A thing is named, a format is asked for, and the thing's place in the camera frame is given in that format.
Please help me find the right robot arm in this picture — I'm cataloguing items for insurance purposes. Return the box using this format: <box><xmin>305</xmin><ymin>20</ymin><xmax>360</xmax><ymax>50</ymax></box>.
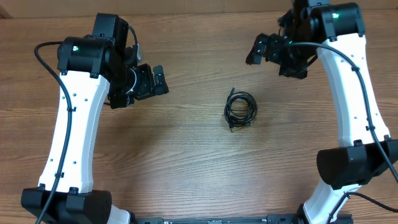
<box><xmin>246</xmin><ymin>0</ymin><xmax>397</xmax><ymax>223</ymax></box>

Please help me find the black USB cable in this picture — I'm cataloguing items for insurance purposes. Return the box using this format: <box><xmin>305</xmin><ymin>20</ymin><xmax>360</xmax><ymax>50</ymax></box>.
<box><xmin>223</xmin><ymin>86</ymin><xmax>259</xmax><ymax>133</ymax></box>

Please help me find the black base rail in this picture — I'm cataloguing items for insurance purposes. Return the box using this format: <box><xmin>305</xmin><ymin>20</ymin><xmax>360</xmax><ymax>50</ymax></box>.
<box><xmin>136</xmin><ymin>214</ymin><xmax>304</xmax><ymax>224</ymax></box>

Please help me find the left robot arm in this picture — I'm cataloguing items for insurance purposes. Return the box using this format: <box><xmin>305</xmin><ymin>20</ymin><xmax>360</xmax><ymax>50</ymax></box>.
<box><xmin>21</xmin><ymin>13</ymin><xmax>169</xmax><ymax>223</ymax></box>

